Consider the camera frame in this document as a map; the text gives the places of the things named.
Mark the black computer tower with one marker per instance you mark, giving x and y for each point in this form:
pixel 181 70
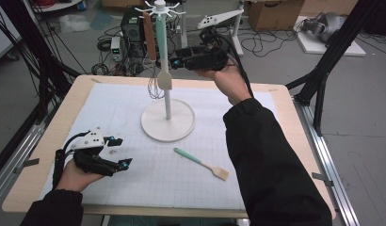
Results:
pixel 131 28

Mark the grey headset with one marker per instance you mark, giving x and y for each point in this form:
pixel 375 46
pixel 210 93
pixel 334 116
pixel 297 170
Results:
pixel 326 26

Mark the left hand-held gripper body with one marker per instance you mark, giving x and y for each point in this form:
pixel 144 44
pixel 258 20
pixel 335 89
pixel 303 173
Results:
pixel 93 161

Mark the round white table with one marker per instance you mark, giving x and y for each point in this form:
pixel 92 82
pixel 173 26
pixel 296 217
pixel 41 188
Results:
pixel 56 4

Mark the small white power supply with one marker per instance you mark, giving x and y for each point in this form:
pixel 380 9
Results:
pixel 115 47

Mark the person's left hand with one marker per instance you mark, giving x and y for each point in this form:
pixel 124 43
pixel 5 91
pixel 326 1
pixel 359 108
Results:
pixel 75 179

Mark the cardboard box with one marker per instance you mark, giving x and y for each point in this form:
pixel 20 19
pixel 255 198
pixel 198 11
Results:
pixel 274 14

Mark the black metal frame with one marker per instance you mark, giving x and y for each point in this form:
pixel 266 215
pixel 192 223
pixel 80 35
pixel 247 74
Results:
pixel 40 62
pixel 326 66

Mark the clear plastic bag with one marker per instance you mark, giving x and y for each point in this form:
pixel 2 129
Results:
pixel 73 23

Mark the grey metal clip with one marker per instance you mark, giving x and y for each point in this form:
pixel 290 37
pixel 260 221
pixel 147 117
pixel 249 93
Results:
pixel 321 178

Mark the person's right hand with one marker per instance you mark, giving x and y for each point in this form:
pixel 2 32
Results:
pixel 230 84

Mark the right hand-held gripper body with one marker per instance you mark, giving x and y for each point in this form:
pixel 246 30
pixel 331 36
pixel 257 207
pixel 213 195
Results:
pixel 210 58

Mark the aluminium rail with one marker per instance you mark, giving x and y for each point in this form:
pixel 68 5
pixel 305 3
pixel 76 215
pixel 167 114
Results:
pixel 335 175
pixel 12 163

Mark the white flat board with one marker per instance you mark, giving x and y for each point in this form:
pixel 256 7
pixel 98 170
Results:
pixel 351 48

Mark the white utensil rack stand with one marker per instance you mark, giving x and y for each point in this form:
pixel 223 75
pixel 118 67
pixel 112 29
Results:
pixel 168 122

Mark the white stand leg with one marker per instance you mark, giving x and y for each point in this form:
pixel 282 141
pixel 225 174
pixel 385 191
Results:
pixel 237 40
pixel 184 28

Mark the white grid mat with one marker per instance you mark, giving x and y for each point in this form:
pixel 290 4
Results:
pixel 156 182

